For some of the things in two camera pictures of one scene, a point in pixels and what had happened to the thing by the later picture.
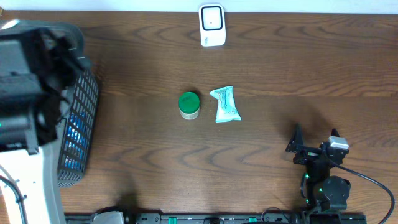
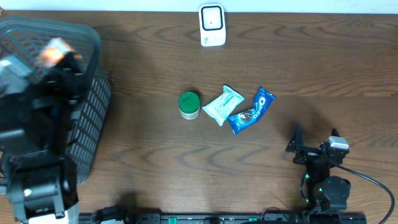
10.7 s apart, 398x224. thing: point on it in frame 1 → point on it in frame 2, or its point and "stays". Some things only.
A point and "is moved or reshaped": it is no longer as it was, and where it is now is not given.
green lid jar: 189,105 stays
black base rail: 229,218 stays
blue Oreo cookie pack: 76,142 → 262,101
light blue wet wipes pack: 227,109 is moved or reshaped
